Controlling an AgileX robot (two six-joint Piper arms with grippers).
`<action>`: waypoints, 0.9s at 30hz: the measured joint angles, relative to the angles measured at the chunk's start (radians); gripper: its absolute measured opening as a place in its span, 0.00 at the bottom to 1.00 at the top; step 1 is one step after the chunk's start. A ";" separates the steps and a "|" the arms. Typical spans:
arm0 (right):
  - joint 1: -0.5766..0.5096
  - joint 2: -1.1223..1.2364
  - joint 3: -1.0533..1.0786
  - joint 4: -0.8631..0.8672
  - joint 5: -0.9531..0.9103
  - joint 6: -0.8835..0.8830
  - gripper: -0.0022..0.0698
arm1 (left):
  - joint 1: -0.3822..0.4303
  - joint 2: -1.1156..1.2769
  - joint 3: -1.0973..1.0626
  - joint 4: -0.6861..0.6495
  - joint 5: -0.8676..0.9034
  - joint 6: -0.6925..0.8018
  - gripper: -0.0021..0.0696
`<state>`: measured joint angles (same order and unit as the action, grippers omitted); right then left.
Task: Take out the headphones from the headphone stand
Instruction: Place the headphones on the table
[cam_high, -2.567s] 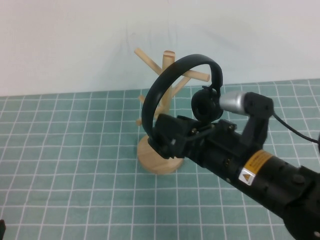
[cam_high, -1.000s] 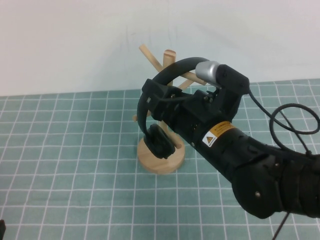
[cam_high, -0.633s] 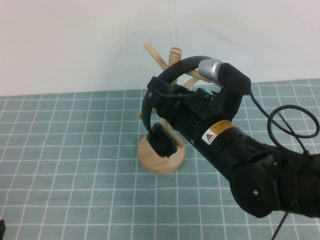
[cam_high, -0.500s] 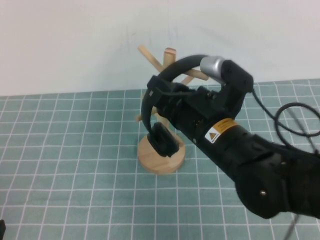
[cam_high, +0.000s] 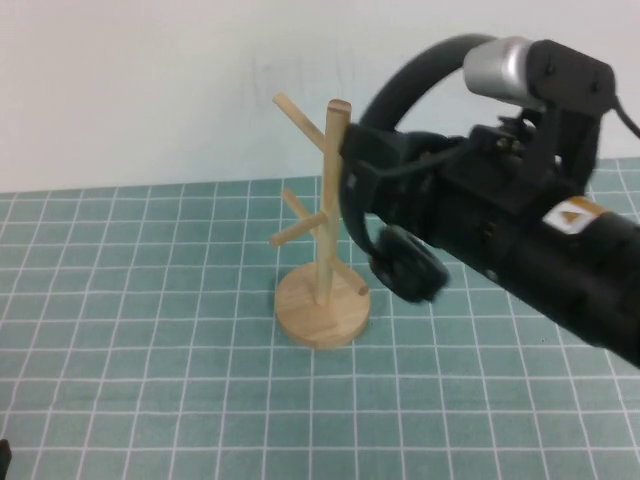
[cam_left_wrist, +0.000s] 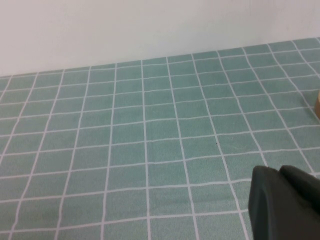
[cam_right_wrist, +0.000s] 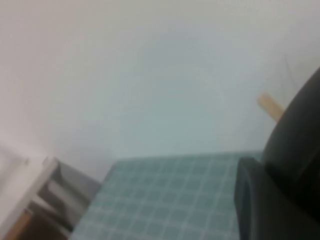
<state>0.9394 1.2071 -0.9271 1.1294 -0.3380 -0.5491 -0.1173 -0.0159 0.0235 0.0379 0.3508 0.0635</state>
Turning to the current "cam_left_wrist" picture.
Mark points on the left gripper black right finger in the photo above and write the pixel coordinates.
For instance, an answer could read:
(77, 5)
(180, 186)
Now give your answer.
(307, 200)

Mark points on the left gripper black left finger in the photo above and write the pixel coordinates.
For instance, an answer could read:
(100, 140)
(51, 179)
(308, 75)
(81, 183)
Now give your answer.
(267, 210)

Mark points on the wooden tree-shaped headphone stand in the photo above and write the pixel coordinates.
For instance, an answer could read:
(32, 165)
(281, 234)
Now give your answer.
(317, 105)

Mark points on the green white-checked tablecloth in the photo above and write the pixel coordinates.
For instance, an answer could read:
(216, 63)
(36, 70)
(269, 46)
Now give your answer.
(150, 130)

